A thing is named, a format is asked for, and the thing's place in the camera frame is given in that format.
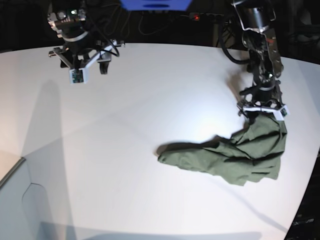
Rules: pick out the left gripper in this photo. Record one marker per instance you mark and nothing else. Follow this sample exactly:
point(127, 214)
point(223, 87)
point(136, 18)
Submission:
point(261, 96)

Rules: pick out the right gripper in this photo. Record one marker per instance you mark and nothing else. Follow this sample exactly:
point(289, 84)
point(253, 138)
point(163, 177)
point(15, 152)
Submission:
point(80, 42)

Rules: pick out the green t-shirt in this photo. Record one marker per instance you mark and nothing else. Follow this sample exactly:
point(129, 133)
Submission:
point(249, 155)

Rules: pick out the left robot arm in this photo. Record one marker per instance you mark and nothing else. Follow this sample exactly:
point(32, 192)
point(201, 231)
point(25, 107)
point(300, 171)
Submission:
point(255, 18)

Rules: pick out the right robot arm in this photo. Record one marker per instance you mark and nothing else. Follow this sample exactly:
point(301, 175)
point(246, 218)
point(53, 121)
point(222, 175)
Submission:
point(70, 20)

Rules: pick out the black power strip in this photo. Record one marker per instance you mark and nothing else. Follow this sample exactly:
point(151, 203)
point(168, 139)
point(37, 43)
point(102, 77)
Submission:
point(212, 17)

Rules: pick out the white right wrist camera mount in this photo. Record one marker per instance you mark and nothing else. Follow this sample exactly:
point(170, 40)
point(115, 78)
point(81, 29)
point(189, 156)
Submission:
point(82, 70)

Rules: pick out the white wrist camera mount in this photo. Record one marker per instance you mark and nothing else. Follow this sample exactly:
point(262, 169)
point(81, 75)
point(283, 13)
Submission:
point(284, 111)
point(82, 70)

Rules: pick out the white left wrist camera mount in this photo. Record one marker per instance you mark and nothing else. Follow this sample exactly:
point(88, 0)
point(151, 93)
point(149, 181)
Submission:
point(284, 111)

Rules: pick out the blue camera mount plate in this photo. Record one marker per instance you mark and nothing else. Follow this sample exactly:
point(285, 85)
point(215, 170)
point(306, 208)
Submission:
point(155, 5)

